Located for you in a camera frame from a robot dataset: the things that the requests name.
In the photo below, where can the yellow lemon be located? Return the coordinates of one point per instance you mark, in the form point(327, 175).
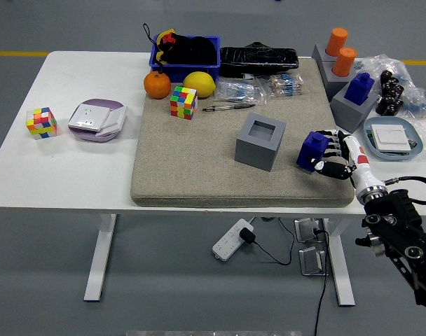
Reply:
point(199, 84)

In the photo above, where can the clear plastic bags of parts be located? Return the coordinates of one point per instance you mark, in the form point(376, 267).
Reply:
point(384, 63)

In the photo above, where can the orange fruit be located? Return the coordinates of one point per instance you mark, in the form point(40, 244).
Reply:
point(157, 85)

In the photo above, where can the black plug adapter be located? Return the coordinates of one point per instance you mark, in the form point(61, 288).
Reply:
point(247, 235)

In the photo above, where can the orange cylinder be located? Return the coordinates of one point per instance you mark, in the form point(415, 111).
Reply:
point(336, 40)
point(343, 63)

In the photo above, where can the white switch panel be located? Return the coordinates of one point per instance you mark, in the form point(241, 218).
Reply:
point(116, 119)
point(390, 138)

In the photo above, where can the purple plate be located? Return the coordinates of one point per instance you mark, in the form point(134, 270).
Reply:
point(101, 102)

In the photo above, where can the clear bag of brown resistors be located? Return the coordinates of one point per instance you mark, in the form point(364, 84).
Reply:
point(286, 85)

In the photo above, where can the white wall socket panel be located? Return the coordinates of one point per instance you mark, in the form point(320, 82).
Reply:
point(88, 117)

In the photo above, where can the grey cylinder holder block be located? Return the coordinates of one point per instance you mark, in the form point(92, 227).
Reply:
point(319, 54)
point(334, 85)

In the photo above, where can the cluster of black capacitors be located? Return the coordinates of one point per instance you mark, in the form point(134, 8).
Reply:
point(390, 94)

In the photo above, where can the clear bag of blue resistors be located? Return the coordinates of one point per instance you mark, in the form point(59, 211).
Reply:
point(237, 91)

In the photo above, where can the black round pouch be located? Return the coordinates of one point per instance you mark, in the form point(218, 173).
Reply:
point(204, 50)

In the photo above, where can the black plastic-wrapped device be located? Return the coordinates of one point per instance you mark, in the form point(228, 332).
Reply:
point(258, 59)

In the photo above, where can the grey hollow seal holder block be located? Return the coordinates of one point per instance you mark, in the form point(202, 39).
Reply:
point(255, 154)
point(346, 113)

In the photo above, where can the grey-brown fabric mat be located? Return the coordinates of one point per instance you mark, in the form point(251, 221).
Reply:
point(199, 157)

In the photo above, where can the metal foot pedal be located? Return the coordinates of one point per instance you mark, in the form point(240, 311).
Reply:
point(311, 262)
point(305, 231)

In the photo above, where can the dark ballpoint pen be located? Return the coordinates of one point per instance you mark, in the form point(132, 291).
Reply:
point(230, 107)

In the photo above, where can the white power strip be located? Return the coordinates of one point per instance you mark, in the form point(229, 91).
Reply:
point(227, 243)

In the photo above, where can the black pouch with yellow trim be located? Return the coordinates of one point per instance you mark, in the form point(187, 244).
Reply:
point(172, 52)

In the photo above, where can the white table leg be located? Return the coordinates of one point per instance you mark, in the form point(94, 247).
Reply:
point(341, 266)
point(99, 259)

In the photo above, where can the blue seal stamp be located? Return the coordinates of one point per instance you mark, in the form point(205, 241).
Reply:
point(309, 150)
point(358, 89)

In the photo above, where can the colourful puzzle cube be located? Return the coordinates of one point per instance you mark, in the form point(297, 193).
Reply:
point(41, 123)
point(184, 103)

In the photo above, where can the light blue plate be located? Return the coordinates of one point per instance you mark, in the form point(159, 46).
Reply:
point(416, 140)

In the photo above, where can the blue plastic bin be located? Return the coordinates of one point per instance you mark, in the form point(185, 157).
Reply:
point(185, 72)

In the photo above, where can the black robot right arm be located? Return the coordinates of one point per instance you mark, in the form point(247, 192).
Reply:
point(395, 218)

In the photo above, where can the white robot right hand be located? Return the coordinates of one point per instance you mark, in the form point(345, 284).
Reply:
point(358, 164)

